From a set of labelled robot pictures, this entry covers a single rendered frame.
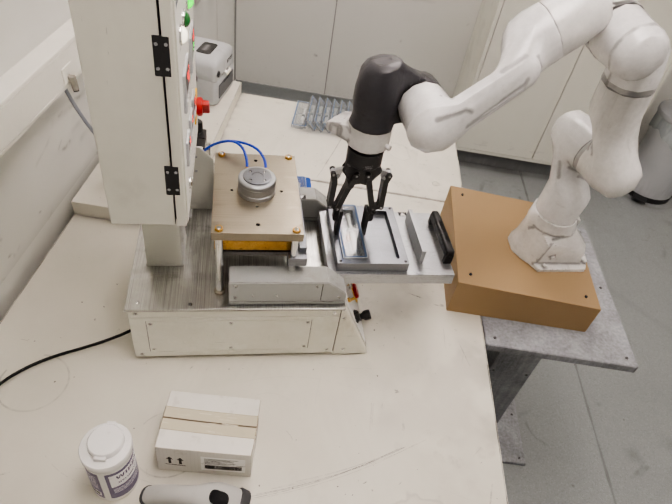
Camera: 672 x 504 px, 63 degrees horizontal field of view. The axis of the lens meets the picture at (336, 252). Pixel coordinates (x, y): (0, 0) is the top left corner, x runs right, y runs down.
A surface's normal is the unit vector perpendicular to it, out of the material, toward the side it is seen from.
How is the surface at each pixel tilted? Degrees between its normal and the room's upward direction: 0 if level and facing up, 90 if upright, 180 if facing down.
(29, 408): 0
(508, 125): 90
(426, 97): 23
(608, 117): 99
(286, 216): 0
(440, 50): 90
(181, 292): 0
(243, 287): 90
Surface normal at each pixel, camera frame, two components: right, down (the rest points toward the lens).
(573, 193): 0.05, -0.15
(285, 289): 0.12, 0.70
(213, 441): 0.13, -0.75
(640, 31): -0.40, -0.27
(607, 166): -0.69, 0.24
